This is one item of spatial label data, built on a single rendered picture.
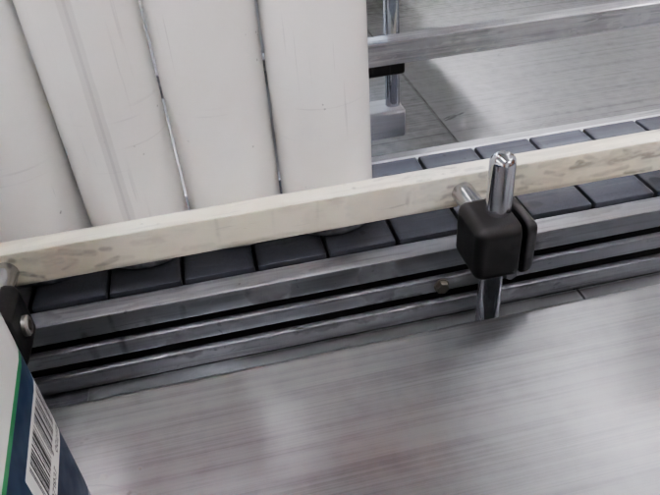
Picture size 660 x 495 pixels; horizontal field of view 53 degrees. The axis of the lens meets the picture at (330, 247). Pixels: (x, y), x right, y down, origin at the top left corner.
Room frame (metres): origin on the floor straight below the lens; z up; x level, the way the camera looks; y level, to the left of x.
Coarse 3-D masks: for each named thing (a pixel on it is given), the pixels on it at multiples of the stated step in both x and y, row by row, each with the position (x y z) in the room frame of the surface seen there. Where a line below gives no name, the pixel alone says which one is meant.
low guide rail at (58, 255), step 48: (576, 144) 0.31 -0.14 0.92; (624, 144) 0.30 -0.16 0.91; (336, 192) 0.28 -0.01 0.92; (384, 192) 0.28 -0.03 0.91; (432, 192) 0.28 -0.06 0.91; (480, 192) 0.29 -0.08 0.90; (528, 192) 0.29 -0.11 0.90; (48, 240) 0.26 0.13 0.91; (96, 240) 0.26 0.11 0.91; (144, 240) 0.26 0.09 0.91; (192, 240) 0.26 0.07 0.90; (240, 240) 0.27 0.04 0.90
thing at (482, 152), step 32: (608, 128) 0.39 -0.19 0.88; (640, 128) 0.38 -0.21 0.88; (416, 160) 0.37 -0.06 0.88; (448, 160) 0.36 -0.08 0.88; (544, 192) 0.32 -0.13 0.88; (576, 192) 0.31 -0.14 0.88; (608, 192) 0.31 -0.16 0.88; (640, 192) 0.31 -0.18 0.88; (384, 224) 0.30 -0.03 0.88; (416, 224) 0.30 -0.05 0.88; (448, 224) 0.29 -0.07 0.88; (192, 256) 0.28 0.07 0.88; (224, 256) 0.28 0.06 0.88; (256, 256) 0.28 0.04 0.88; (288, 256) 0.28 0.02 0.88; (320, 256) 0.28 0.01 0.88; (32, 288) 0.27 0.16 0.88; (64, 288) 0.27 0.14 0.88; (96, 288) 0.26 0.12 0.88; (128, 288) 0.26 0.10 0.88; (160, 288) 0.26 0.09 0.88
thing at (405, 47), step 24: (648, 0) 0.39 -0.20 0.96; (480, 24) 0.37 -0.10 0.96; (504, 24) 0.37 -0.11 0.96; (528, 24) 0.37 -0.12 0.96; (552, 24) 0.37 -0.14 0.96; (576, 24) 0.38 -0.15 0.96; (600, 24) 0.38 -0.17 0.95; (624, 24) 0.38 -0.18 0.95; (648, 24) 0.38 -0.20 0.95; (384, 48) 0.36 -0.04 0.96; (408, 48) 0.36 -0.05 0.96; (432, 48) 0.36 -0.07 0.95; (456, 48) 0.36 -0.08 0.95; (480, 48) 0.37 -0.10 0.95; (264, 72) 0.35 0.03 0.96
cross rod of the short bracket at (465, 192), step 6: (456, 186) 0.29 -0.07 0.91; (462, 186) 0.28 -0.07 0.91; (468, 186) 0.28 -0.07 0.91; (456, 192) 0.28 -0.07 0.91; (462, 192) 0.28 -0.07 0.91; (468, 192) 0.28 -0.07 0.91; (474, 192) 0.28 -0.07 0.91; (456, 198) 0.28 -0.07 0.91; (462, 198) 0.27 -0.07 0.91; (468, 198) 0.27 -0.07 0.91; (474, 198) 0.27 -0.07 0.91; (480, 198) 0.27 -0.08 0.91
